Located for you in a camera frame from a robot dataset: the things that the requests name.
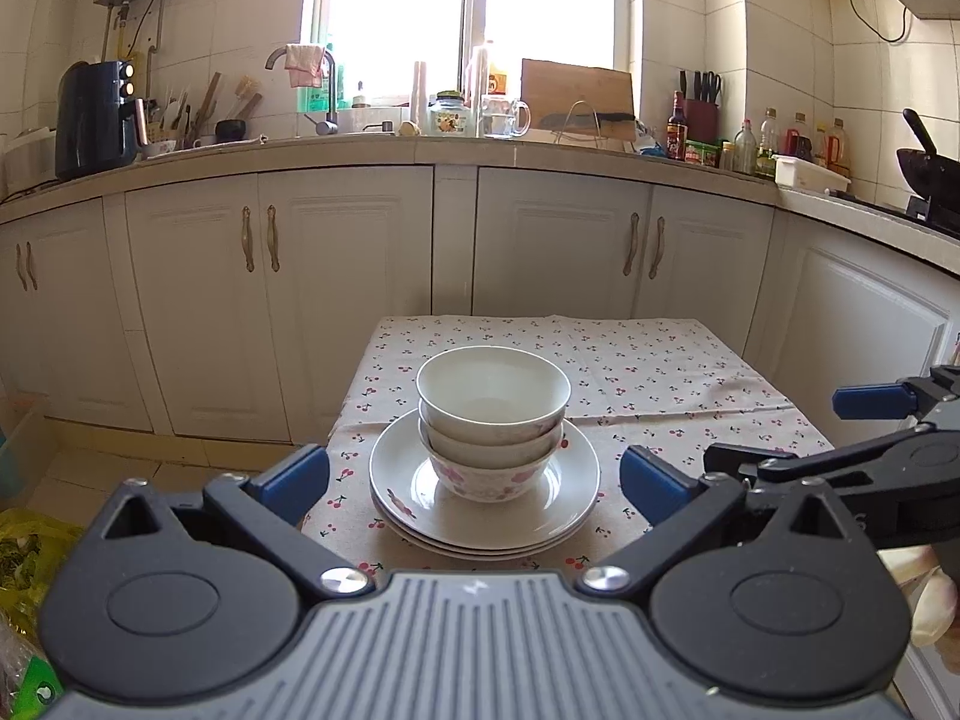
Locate white plastic tub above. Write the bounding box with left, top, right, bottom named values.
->
left=0, top=127, right=58, bottom=190

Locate dark sauce bottle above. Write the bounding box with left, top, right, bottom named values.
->
left=665, top=89, right=690, bottom=161

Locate bunch of kitchen utensils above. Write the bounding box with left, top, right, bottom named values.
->
left=146, top=70, right=264, bottom=152

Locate clear glass pitcher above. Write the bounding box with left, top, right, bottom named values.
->
left=479, top=95, right=532, bottom=140

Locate black air fryer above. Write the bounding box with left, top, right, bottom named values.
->
left=55, top=60, right=142, bottom=182

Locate wooden cutting board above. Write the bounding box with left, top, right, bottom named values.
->
left=519, top=58, right=635, bottom=143

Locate yellow plastic bag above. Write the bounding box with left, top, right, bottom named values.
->
left=0, top=508, right=84, bottom=632

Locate kitchen window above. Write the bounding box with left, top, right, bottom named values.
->
left=302, top=0, right=640, bottom=100

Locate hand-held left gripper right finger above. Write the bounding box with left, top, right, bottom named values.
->
left=574, top=445, right=852, bottom=602

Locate metal kitchen faucet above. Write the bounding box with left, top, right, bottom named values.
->
left=265, top=45, right=340, bottom=137

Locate black wok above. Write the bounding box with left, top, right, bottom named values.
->
left=895, top=108, right=960, bottom=200

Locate plain white bowl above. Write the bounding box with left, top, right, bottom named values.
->
left=415, top=346, right=572, bottom=429

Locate cherry print tablecloth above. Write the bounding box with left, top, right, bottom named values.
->
left=300, top=314, right=838, bottom=580

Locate white plastic tray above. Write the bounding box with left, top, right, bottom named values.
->
left=772, top=154, right=853, bottom=195

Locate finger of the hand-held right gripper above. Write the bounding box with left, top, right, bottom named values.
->
left=704, top=423, right=931, bottom=497
left=832, top=365, right=960, bottom=422

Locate red labelled bottle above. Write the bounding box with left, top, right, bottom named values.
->
left=783, top=112, right=815, bottom=163

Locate black wall cable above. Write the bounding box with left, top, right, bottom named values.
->
left=847, top=0, right=913, bottom=44

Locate clear bottle orange label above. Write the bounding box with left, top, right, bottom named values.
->
left=468, top=40, right=508, bottom=99

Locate green packet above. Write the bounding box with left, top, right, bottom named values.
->
left=0, top=651, right=65, bottom=720

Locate pink dish cloth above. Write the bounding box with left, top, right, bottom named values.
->
left=284, top=44, right=326, bottom=89

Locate black cleaver knife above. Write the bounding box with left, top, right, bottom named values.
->
left=543, top=112, right=638, bottom=129

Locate orange oil bottle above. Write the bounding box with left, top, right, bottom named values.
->
left=824, top=118, right=853, bottom=178

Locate small white bowl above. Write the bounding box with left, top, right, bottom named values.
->
left=418, top=400, right=564, bottom=467

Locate clear glass bottle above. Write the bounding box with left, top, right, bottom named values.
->
left=733, top=119, right=758, bottom=176

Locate black gas stove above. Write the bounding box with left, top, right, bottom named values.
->
left=832, top=190, right=960, bottom=235

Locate white fruit print plate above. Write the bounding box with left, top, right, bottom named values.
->
left=372, top=487, right=600, bottom=553
left=379, top=499, right=594, bottom=563
left=368, top=408, right=602, bottom=544

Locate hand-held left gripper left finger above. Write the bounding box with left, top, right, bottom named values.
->
left=101, top=444, right=376, bottom=602

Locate white capped bottle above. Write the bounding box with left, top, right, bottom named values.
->
left=757, top=106, right=782, bottom=180

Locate dark red knife block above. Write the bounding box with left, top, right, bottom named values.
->
left=678, top=68, right=723, bottom=144

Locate white pink floral bowl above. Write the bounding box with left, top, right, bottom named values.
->
left=427, top=438, right=560, bottom=503

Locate metal wire rack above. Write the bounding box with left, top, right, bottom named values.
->
left=553, top=100, right=602, bottom=146

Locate person's right hand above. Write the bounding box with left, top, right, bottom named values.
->
left=876, top=543, right=960, bottom=666

